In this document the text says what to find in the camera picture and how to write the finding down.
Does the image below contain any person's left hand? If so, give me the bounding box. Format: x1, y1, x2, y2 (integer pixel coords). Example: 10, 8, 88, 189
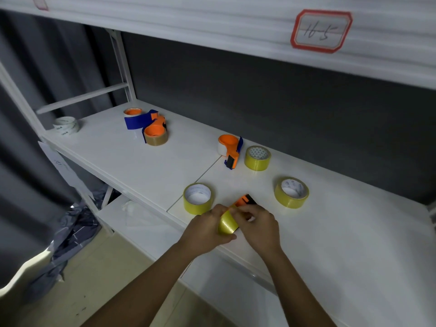
177, 204, 238, 260

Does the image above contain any person's right hand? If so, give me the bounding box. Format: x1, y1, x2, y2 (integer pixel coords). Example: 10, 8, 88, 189
230, 204, 284, 257

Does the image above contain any yellow tape roll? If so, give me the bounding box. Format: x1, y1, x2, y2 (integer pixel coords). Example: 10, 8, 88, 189
244, 146, 272, 172
217, 210, 241, 235
274, 177, 310, 209
183, 183, 214, 216

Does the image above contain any orange black tape dispenser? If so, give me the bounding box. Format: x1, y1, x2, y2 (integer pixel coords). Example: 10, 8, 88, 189
229, 193, 258, 210

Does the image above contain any person's right forearm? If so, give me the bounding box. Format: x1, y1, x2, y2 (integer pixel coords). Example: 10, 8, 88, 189
264, 249, 338, 327

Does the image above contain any person's left forearm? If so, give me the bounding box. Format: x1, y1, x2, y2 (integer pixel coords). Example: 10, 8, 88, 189
80, 242, 197, 327

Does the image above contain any orange blue tape dispenser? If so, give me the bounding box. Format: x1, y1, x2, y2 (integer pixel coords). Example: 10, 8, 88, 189
141, 112, 167, 144
218, 134, 244, 170

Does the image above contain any white metal shelf rack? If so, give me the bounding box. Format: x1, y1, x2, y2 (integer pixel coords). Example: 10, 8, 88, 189
0, 0, 436, 327

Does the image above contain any brown tape roll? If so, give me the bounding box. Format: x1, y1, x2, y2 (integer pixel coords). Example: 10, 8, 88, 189
143, 124, 169, 147

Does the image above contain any crumpled grey plastic sheet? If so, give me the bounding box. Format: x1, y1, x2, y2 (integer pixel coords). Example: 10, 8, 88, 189
27, 185, 118, 300

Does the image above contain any white paper tag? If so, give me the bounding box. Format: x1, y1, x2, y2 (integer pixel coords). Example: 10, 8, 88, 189
37, 141, 95, 201

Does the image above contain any white printed tape roll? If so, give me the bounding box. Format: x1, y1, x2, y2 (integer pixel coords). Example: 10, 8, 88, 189
53, 116, 80, 136

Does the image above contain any red bordered label sticker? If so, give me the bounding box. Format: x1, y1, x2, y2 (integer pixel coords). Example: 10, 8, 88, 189
290, 9, 353, 54

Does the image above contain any grey curtain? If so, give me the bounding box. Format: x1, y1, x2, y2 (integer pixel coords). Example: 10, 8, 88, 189
0, 10, 127, 289

